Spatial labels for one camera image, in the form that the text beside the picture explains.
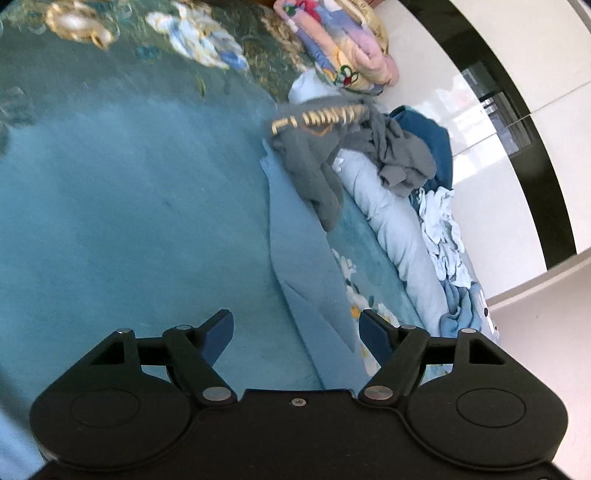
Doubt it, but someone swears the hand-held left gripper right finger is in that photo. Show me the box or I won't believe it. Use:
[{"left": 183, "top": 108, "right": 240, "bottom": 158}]
[{"left": 358, "top": 309, "right": 505, "bottom": 408}]

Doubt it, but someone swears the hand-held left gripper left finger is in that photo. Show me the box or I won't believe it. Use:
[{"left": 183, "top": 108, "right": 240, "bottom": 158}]
[{"left": 88, "top": 309, "right": 238, "bottom": 408}]

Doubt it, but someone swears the light blue fleece garment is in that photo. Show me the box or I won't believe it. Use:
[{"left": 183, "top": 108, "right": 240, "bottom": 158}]
[{"left": 259, "top": 136, "right": 370, "bottom": 392}]

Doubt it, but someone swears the small blue crumpled cloth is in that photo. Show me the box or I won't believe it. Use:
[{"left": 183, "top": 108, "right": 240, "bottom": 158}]
[{"left": 438, "top": 281, "right": 485, "bottom": 337}]

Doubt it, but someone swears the crumpled white cloth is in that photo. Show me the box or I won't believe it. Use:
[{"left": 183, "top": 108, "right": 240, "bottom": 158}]
[{"left": 413, "top": 187, "right": 474, "bottom": 289}]

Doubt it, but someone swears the grey garment with gold print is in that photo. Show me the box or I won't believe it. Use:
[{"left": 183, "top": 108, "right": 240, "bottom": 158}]
[{"left": 263, "top": 95, "right": 437, "bottom": 232}]

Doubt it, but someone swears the dark blue cloth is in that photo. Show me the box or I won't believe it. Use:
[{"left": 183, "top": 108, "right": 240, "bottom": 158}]
[{"left": 390, "top": 105, "right": 454, "bottom": 197}]

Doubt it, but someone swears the glossy white black wardrobe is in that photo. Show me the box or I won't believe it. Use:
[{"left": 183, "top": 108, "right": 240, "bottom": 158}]
[{"left": 369, "top": 0, "right": 591, "bottom": 301}]

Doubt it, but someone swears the folded colourful cartoon quilt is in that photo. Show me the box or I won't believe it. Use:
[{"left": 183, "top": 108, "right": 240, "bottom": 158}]
[{"left": 272, "top": 0, "right": 400, "bottom": 95}]

